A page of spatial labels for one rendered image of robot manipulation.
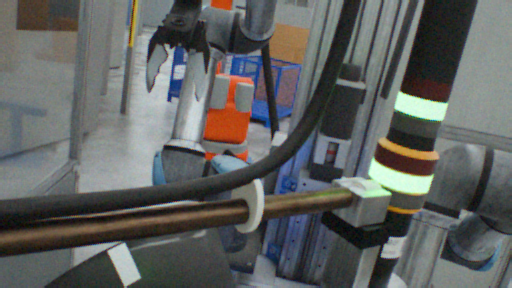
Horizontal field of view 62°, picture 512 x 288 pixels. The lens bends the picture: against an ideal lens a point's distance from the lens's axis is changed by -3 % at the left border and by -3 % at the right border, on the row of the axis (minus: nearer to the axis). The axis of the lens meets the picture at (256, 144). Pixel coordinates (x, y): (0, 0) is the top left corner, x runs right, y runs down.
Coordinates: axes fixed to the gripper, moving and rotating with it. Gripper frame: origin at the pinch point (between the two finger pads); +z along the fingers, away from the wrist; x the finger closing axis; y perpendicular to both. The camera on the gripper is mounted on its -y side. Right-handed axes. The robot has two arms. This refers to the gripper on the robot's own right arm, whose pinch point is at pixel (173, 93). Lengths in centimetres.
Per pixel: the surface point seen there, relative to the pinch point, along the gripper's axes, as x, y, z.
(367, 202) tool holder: -22, -55, -6
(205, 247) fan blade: -11.8, -43.0, 5.5
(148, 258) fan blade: -7.2, -47.6, 4.8
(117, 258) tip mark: -5.0, -49.3, 4.2
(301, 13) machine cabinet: -117, 1010, -44
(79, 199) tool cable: -7, -64, -8
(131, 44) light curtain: 145, 509, 49
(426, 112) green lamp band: -25, -52, -12
